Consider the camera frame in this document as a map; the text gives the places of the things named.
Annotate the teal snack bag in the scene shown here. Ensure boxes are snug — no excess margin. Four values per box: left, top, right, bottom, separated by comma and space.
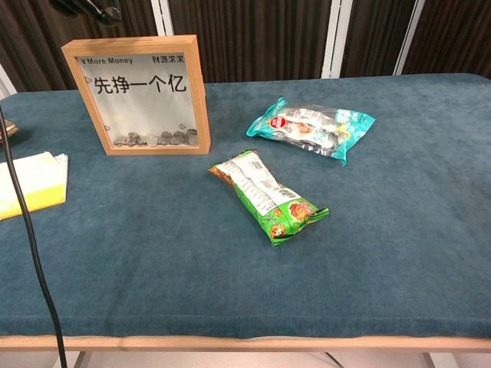
245, 97, 377, 167

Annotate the yellow white cloth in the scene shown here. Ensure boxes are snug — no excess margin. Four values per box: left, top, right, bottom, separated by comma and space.
0, 150, 70, 222

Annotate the green snack bag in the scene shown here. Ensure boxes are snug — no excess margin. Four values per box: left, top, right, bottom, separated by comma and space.
207, 149, 331, 248

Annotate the thin black cable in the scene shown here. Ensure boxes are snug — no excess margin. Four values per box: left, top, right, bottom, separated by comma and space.
325, 351, 348, 368

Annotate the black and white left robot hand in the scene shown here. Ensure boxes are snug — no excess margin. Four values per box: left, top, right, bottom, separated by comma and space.
48, 0, 124, 26

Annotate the wooden coin frame box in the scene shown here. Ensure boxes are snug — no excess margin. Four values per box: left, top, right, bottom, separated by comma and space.
61, 34, 213, 156

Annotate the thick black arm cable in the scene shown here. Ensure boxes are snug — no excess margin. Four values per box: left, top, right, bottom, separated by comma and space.
0, 106, 69, 368

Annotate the blue felt table cover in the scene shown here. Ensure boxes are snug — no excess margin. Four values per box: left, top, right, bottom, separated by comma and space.
0, 72, 491, 340

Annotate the gold red patterned packet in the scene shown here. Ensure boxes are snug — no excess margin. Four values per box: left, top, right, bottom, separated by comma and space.
0, 118, 19, 145

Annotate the white partition post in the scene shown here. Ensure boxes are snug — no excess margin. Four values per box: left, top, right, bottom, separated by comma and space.
392, 0, 427, 76
321, 0, 354, 80
150, 0, 174, 38
0, 63, 18, 97

